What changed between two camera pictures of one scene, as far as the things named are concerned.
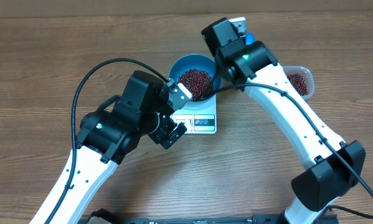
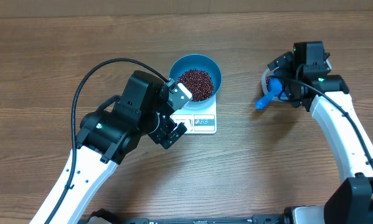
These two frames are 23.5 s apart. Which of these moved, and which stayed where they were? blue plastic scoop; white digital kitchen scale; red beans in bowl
Moved: blue plastic scoop
Stayed: red beans in bowl; white digital kitchen scale
